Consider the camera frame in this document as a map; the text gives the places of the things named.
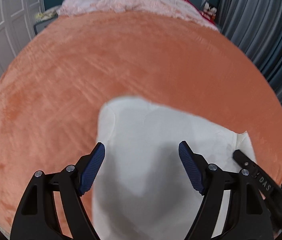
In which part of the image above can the grey blue curtain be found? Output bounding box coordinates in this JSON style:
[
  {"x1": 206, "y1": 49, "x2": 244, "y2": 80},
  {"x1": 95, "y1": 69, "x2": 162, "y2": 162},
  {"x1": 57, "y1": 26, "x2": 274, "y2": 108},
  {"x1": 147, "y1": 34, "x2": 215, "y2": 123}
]
[{"x1": 218, "y1": 0, "x2": 282, "y2": 105}]

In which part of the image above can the cream quilted jacket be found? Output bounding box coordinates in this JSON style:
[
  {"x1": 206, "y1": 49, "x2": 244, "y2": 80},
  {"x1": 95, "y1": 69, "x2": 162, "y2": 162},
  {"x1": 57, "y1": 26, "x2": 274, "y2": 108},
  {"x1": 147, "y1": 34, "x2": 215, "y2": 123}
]
[{"x1": 92, "y1": 96, "x2": 255, "y2": 239}]

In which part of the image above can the bedside table with clutter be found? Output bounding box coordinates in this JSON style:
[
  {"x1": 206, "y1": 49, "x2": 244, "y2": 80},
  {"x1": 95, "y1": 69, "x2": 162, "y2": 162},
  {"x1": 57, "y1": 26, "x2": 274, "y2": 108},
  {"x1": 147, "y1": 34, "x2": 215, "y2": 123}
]
[{"x1": 34, "y1": 5, "x2": 61, "y2": 35}]

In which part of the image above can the pink floral duvet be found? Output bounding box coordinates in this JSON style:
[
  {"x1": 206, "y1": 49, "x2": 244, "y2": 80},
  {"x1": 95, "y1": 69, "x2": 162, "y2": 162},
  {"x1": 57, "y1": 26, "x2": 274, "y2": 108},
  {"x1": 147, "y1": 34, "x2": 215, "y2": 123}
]
[{"x1": 57, "y1": 0, "x2": 219, "y2": 32}]

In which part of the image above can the orange plush bed blanket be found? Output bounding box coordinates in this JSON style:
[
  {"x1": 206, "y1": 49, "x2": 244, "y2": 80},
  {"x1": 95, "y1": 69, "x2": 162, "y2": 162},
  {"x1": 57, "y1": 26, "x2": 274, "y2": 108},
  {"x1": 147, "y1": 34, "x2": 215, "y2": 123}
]
[{"x1": 0, "y1": 11, "x2": 282, "y2": 232}]

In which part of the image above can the red plush toy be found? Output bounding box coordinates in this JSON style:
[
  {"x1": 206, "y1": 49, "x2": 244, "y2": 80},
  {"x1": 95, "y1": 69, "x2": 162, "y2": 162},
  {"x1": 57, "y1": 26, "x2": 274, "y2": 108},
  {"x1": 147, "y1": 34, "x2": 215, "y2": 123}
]
[{"x1": 184, "y1": 0, "x2": 217, "y2": 25}]

